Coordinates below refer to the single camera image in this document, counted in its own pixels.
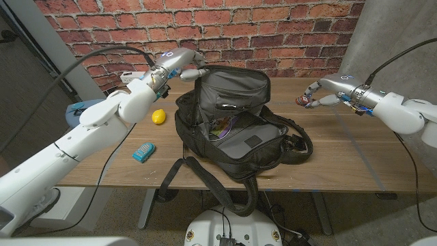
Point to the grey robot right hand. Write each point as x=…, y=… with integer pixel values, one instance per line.
x=338, y=85

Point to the brick wall print backdrop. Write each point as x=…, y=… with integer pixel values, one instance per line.
x=239, y=34

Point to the white power strip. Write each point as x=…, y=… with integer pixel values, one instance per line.
x=131, y=78

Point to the grey sneaker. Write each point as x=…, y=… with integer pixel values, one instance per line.
x=49, y=201

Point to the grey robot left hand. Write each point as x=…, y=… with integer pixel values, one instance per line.
x=181, y=59

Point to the yellow ball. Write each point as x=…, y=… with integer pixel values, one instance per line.
x=159, y=116

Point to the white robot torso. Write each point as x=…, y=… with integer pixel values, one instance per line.
x=235, y=225

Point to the grey table leg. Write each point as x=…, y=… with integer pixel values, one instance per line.
x=147, y=208
x=322, y=215

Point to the black backpack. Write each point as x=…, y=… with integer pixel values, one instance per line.
x=239, y=150

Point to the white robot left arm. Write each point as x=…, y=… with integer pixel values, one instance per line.
x=85, y=136

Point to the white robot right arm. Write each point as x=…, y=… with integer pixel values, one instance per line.
x=399, y=112

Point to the small red item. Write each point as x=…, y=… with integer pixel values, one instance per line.
x=302, y=100

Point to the colourful printed booklet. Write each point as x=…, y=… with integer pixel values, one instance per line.
x=222, y=130

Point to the blue stool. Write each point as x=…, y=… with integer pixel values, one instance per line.
x=73, y=118

